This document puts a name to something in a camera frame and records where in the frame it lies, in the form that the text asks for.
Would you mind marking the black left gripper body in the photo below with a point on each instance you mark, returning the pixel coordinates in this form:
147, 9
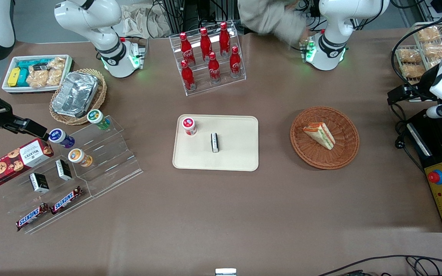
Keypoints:
423, 84

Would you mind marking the triangular sandwich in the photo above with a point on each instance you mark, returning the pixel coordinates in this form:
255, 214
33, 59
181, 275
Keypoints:
320, 134

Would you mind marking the person beige sleeved forearm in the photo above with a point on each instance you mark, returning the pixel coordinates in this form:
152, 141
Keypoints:
271, 17

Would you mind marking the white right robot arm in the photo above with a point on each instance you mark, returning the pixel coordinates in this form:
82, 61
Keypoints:
90, 19

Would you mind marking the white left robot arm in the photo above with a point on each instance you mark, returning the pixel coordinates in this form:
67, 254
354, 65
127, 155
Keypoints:
343, 15

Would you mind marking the aluminium foil tray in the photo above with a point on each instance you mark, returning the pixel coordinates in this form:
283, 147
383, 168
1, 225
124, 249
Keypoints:
75, 94

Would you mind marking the light wicker basket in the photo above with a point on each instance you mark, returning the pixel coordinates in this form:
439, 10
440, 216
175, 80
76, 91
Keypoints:
100, 96

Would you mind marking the brown wicker basket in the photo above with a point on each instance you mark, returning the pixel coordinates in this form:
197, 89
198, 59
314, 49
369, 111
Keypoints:
343, 153

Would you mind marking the cream plastic tray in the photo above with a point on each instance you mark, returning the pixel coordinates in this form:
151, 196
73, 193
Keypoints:
236, 153

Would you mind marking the bagged bread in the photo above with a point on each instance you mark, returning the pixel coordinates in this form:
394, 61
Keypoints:
437, 50
412, 70
429, 33
409, 55

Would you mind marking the blue lid snack cup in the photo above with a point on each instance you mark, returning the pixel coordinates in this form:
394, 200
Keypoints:
60, 137

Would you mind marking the white plastic bin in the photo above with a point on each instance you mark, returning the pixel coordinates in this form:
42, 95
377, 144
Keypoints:
10, 89

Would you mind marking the red Walkers cookie box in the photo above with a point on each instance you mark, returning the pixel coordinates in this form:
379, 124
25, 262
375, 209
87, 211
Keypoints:
10, 163

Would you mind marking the clear bag of crackers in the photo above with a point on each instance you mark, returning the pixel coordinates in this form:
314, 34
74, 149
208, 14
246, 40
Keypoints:
56, 73
37, 78

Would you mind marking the small black box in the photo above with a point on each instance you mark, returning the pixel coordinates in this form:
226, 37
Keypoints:
215, 142
63, 170
38, 183

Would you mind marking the orange snack cup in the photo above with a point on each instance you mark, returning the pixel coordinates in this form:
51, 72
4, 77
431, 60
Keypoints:
78, 156

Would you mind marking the teal snack box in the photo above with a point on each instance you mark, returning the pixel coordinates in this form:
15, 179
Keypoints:
25, 64

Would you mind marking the green lid snack cup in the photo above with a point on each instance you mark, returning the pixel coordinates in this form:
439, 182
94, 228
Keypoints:
96, 117

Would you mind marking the Snickers chocolate bar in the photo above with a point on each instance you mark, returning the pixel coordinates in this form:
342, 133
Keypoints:
66, 200
32, 217

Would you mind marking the red emergency stop button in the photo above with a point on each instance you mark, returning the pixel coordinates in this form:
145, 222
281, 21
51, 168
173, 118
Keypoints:
435, 176

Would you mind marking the clear acrylic stepped stand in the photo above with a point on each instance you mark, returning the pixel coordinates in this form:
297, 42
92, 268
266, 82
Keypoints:
109, 161

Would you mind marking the red lid snack cup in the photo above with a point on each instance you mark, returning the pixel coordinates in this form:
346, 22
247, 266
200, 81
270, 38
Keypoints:
189, 125

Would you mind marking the red cola bottle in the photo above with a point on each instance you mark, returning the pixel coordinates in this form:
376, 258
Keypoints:
186, 50
225, 40
235, 63
205, 45
187, 76
214, 69

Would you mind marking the clear acrylic bottle rack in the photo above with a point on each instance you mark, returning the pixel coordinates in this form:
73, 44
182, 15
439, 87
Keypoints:
200, 86

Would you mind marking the black equipment rack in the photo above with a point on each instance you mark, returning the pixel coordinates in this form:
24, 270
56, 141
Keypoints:
190, 13

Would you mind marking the small white metal object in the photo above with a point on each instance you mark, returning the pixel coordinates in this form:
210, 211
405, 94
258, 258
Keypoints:
225, 272

